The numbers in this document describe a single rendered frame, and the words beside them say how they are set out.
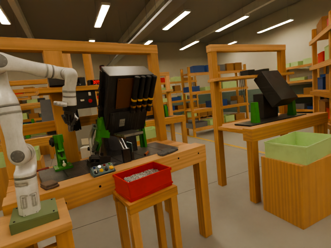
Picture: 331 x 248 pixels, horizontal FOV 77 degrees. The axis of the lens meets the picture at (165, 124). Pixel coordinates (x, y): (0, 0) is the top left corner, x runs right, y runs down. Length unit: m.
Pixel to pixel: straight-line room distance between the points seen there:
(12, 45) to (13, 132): 1.02
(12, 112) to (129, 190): 0.69
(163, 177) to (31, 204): 0.70
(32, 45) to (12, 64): 0.89
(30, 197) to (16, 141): 0.27
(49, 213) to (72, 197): 0.31
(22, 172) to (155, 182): 0.70
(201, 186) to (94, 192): 0.98
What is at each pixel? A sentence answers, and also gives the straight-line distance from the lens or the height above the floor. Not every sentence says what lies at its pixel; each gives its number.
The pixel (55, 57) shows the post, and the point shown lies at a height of 1.80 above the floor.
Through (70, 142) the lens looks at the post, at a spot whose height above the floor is 1.07.
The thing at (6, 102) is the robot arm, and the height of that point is 1.42.
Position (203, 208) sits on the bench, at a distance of 2.14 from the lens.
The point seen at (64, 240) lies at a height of 0.77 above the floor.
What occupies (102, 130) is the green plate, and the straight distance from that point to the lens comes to 1.70.
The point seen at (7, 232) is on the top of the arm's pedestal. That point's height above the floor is 0.85.
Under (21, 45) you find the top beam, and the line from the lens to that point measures 2.04.
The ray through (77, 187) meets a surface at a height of 0.88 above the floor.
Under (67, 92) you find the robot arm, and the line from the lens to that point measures 1.28.
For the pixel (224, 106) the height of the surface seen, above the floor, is 0.84.
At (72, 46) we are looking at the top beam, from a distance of 2.09.
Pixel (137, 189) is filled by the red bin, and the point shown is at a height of 0.86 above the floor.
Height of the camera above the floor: 1.37
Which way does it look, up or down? 7 degrees down
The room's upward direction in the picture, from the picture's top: 6 degrees counter-clockwise
